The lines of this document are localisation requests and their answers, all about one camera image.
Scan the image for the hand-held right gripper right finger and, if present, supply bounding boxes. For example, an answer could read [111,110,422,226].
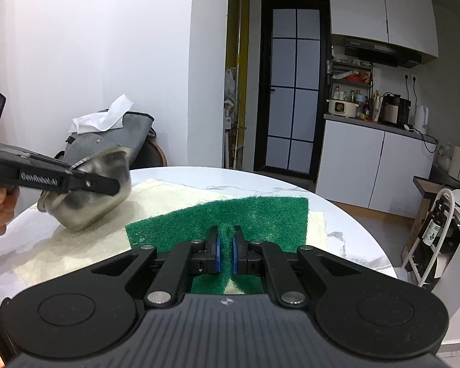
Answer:
[232,226,362,309]

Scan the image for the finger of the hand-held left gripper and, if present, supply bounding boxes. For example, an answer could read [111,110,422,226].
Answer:
[67,166,121,197]

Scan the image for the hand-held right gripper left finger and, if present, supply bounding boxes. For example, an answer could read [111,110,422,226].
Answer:
[91,225,220,309]

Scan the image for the stainless steel bowl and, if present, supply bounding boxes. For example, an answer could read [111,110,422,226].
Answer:
[36,146,133,233]

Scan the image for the green scouring pad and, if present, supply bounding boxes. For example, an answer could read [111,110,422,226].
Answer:
[125,196,309,297]

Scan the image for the grey fabric bag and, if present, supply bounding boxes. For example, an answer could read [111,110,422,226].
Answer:
[56,111,156,170]

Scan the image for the dark round chair back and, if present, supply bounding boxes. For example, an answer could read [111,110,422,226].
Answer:
[138,137,168,169]

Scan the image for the white tissue paper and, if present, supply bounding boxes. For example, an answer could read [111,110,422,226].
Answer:
[70,94,134,136]

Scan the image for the cream table cloth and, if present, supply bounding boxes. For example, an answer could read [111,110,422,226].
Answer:
[13,178,329,289]

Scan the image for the white lower kitchen cabinet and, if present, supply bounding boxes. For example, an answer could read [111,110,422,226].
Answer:
[315,113,438,214]

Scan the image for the white kitchen cabinet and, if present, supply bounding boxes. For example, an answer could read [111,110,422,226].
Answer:
[315,113,438,214]
[327,0,440,61]

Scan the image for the hanging white plastic bag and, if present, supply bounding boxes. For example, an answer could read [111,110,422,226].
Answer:
[224,67,239,132]

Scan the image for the black framed glass door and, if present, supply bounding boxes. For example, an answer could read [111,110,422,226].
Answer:
[253,0,330,182]

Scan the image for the cream cooking pot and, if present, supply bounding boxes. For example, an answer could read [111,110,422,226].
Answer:
[327,98,359,119]

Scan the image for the row of condiment bottles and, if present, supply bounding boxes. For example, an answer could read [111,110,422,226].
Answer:
[332,84,382,122]

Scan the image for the dark wine bottle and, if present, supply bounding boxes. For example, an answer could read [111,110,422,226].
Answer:
[422,198,446,247]

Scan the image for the brown cardboard box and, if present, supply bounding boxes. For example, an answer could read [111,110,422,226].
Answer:
[404,175,460,266]

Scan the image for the black rice cooker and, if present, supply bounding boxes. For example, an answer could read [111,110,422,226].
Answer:
[379,92,412,127]

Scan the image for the metal spice shelf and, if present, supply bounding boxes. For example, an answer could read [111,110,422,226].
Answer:
[331,59,375,86]

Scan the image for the white electric kettle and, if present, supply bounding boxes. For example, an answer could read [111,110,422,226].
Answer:
[413,105,430,135]

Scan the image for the black range hood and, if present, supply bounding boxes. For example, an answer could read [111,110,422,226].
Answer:
[344,38,423,69]

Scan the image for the white upper kitchen cabinet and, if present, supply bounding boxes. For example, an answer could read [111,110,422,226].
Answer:
[327,0,440,61]

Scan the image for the yellow wall strip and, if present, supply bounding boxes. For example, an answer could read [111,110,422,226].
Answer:
[226,0,251,170]

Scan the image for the black kettle cable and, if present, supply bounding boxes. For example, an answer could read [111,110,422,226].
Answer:
[406,126,440,155]

